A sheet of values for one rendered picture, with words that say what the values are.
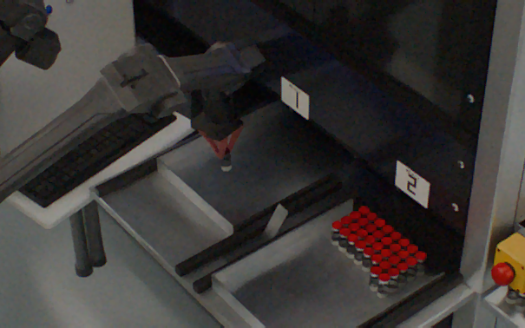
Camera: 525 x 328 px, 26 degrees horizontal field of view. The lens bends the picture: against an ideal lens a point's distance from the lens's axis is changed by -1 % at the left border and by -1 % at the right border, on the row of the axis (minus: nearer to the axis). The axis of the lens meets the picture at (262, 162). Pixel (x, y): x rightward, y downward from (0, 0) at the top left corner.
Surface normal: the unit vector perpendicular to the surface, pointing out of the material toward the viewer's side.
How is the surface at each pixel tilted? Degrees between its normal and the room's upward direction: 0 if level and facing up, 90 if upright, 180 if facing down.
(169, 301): 0
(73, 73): 90
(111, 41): 90
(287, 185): 0
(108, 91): 53
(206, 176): 0
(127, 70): 44
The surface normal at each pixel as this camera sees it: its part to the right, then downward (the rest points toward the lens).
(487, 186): -0.79, 0.40
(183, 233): -0.01, -0.76
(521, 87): 0.62, 0.50
